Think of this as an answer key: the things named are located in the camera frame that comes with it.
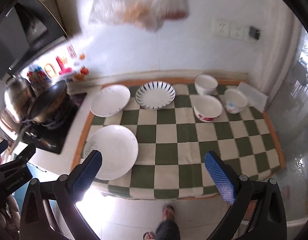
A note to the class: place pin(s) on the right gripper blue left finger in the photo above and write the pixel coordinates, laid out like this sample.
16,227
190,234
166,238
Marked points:
83,174

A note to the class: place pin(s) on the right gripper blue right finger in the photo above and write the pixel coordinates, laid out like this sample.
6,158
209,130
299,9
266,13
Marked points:
221,176

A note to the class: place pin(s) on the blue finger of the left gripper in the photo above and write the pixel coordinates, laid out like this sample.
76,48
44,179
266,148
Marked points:
27,153
3,146

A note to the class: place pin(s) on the white plate grey flowers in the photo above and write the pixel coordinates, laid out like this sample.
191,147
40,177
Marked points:
119,148

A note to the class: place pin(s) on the white bowl red flowers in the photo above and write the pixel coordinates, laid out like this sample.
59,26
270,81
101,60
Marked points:
207,108

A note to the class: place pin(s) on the white plate blue stripes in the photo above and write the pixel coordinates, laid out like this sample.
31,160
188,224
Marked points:
155,95

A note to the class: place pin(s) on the black stove top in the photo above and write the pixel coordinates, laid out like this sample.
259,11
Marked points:
50,135

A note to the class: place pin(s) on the steel cooking pot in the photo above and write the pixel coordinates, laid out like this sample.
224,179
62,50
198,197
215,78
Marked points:
18,97

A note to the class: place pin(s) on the black frying pan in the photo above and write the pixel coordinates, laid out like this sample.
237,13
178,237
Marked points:
46,109

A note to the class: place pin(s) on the person foot in sandal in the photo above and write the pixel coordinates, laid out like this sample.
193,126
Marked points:
168,213

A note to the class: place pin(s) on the green white checkered mat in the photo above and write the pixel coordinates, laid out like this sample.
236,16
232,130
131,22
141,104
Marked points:
173,143

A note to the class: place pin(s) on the colourful condiment items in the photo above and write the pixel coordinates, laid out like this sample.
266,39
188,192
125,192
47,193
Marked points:
62,63

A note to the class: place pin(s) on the white bowl coloured dots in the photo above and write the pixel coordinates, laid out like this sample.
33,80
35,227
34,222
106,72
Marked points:
235,101

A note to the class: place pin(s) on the folded white cloth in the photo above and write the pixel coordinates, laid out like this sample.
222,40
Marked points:
255,98

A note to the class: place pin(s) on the black range hood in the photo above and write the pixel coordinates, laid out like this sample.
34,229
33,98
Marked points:
27,31

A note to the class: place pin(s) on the hanging clear plastic bag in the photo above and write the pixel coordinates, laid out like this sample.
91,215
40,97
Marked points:
144,14

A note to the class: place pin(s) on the black wall plug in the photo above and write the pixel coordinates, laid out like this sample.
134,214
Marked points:
254,33

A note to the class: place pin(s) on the white wall socket plate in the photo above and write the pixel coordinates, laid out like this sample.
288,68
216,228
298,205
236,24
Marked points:
228,29

